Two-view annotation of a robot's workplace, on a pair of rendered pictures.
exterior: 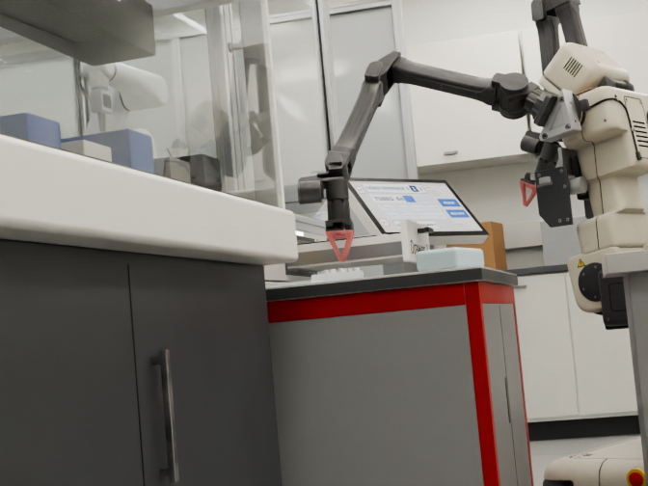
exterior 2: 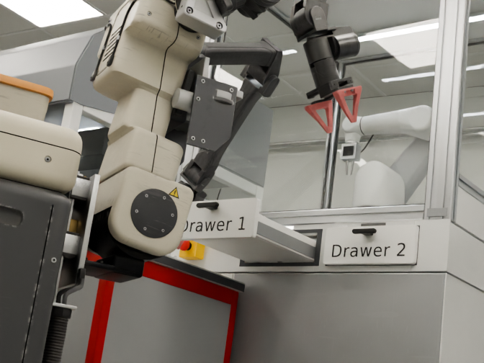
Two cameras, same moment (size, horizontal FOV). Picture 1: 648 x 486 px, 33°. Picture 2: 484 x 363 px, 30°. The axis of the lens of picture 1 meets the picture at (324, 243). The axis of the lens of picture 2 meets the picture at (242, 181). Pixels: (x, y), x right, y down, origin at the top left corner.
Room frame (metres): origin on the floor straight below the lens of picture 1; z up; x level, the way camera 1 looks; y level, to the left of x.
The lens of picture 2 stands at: (3.90, -2.49, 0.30)
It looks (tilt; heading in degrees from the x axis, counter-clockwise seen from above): 16 degrees up; 112
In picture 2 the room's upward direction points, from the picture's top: 8 degrees clockwise
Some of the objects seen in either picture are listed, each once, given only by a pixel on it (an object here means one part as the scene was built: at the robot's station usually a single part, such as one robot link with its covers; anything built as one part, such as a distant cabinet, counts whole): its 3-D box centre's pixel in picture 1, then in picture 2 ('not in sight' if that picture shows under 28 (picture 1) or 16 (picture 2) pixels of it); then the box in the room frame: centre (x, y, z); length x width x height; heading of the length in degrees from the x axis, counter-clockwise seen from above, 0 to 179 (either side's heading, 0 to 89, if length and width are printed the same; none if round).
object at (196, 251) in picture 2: not in sight; (191, 247); (2.70, 0.14, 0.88); 0.07 x 0.05 x 0.07; 164
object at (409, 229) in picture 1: (416, 243); (214, 220); (2.93, -0.25, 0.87); 0.29 x 0.02 x 0.11; 164
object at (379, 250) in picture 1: (341, 255); (257, 241); (2.99, -0.05, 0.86); 0.40 x 0.26 x 0.06; 74
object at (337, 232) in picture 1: (340, 242); not in sight; (2.71, -0.04, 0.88); 0.07 x 0.07 x 0.09; 85
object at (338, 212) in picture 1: (338, 214); not in sight; (2.72, -0.04, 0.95); 0.10 x 0.07 x 0.07; 175
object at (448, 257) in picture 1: (450, 259); not in sight; (2.27, -0.26, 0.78); 0.15 x 0.10 x 0.04; 150
